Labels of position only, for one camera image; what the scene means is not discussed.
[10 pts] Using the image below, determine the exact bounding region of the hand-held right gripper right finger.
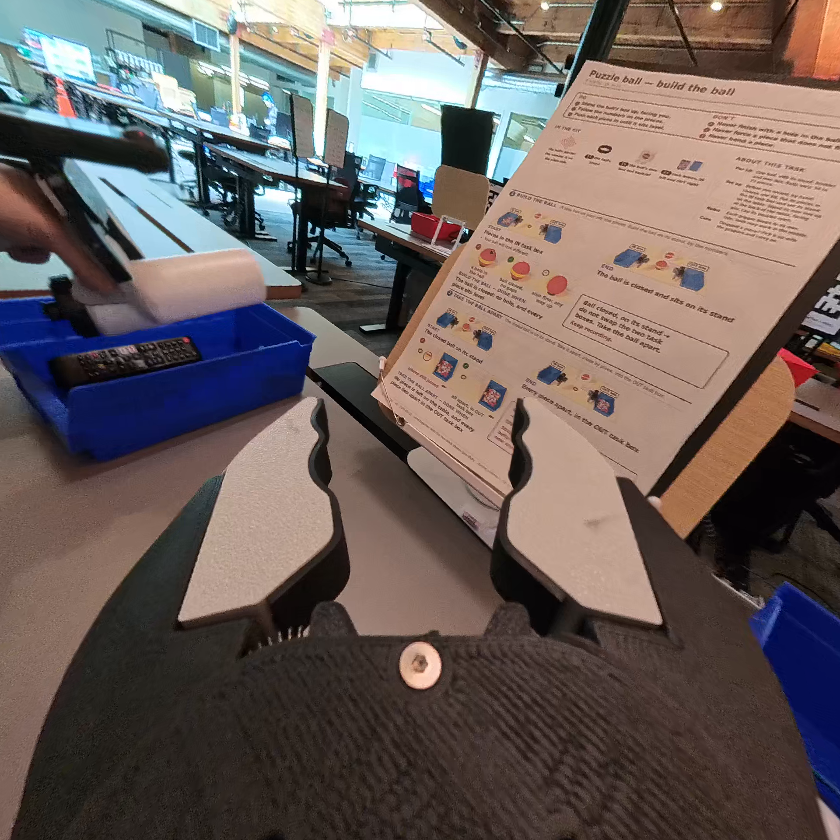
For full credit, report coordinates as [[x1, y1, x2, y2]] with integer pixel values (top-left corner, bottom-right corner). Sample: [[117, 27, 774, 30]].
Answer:
[[491, 395, 664, 639]]

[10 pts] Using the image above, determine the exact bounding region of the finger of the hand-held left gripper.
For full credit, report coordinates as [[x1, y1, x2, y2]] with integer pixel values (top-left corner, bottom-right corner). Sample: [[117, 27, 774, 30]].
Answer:
[[39, 156, 147, 284]]

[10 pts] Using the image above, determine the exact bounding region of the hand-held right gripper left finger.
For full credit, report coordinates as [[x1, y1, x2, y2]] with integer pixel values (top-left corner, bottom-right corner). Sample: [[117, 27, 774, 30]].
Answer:
[[177, 395, 350, 634]]

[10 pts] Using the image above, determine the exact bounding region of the white bottle with black cap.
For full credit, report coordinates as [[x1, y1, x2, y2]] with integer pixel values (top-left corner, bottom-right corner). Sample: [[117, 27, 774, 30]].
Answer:
[[49, 248, 267, 337]]

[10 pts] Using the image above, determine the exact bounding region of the blue plastic bin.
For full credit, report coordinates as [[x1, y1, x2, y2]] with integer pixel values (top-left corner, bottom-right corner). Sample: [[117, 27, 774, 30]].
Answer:
[[750, 583, 840, 815], [0, 297, 317, 462]]

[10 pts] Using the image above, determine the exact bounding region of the person's left hand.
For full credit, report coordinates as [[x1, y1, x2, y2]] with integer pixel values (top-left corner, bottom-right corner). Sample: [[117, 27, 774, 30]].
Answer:
[[0, 165, 120, 296]]

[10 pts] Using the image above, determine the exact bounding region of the black remote control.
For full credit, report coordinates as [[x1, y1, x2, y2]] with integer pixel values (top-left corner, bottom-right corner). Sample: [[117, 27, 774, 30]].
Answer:
[[49, 336, 203, 389]]

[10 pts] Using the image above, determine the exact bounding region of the black flat pad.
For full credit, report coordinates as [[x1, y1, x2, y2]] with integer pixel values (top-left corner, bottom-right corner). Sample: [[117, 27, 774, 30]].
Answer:
[[310, 361, 434, 463]]

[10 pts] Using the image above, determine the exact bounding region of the printed instruction sheet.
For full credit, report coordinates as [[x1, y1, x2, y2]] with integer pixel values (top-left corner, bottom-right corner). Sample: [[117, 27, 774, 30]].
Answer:
[[371, 61, 840, 500], [377, 243, 840, 549]]

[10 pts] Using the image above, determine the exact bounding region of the dark wooden desk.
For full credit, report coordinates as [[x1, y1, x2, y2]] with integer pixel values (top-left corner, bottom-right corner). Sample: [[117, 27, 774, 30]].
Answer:
[[203, 141, 349, 277]]

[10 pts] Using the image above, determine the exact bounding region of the black office chair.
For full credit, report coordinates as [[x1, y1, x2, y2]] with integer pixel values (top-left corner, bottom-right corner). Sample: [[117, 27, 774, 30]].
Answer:
[[289, 174, 353, 270]]

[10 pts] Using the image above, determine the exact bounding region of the light wooden desk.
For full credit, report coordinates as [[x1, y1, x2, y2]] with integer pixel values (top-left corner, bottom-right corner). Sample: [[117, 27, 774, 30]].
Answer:
[[357, 217, 460, 329]]

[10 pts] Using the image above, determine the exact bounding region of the red plastic bin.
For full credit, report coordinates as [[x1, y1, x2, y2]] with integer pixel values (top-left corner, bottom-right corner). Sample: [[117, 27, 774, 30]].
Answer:
[[410, 211, 464, 244]]

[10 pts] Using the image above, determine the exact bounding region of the beige wooden panel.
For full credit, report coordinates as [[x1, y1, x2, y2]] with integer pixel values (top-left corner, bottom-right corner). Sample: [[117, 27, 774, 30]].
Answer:
[[432, 165, 490, 231]]

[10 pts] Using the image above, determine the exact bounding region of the black upright panel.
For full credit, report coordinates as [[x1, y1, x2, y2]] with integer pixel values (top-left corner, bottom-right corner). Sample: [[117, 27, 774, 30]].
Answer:
[[440, 105, 495, 175]]

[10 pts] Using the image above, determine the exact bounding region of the black metal pole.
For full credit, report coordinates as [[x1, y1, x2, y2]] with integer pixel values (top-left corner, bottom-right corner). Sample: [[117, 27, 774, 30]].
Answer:
[[561, 0, 632, 83]]

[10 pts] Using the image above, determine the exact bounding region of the wall display screen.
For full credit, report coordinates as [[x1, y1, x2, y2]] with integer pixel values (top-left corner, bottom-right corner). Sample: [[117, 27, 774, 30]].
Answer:
[[23, 29, 96, 83]]

